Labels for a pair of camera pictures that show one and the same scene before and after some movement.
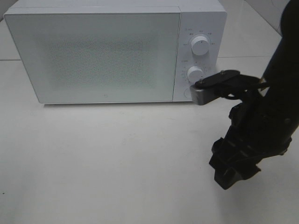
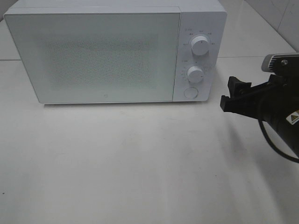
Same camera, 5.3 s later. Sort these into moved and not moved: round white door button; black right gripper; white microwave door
Moved: black right gripper
Not moved: round white door button; white microwave door
